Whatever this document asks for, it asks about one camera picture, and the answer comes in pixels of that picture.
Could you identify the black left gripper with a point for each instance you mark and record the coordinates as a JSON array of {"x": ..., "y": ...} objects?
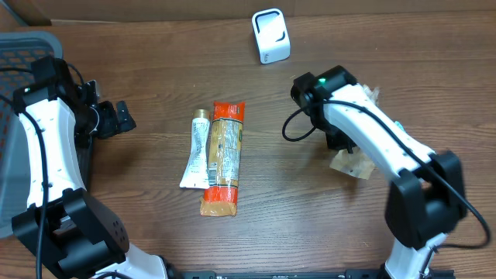
[{"x": 113, "y": 118}]

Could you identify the red orange pasta package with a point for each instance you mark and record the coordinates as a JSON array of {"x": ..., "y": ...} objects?
[{"x": 220, "y": 199}]

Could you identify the beige plastic pouch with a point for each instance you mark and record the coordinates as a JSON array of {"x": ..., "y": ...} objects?
[{"x": 356, "y": 164}]

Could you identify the teal snack packet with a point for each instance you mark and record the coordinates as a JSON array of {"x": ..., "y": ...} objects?
[{"x": 399, "y": 125}]

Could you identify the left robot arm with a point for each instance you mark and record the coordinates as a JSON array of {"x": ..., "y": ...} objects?
[{"x": 71, "y": 233}]

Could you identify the white barcode scanner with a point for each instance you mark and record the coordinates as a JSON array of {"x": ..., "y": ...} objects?
[{"x": 271, "y": 35}]

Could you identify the grey plastic mesh basket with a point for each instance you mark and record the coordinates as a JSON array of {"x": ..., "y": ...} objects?
[{"x": 11, "y": 155}]

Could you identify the white tube gold cap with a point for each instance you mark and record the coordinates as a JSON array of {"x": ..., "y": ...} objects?
[{"x": 196, "y": 172}]

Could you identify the brown cardboard backdrop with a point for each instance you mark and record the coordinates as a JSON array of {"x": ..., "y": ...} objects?
[{"x": 42, "y": 12}]

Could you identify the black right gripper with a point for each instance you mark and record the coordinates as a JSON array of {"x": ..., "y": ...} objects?
[{"x": 339, "y": 143}]

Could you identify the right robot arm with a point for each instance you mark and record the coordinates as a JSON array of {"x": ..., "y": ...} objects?
[{"x": 424, "y": 202}]

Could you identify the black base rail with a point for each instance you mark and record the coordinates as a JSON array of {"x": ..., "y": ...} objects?
[{"x": 279, "y": 275}]

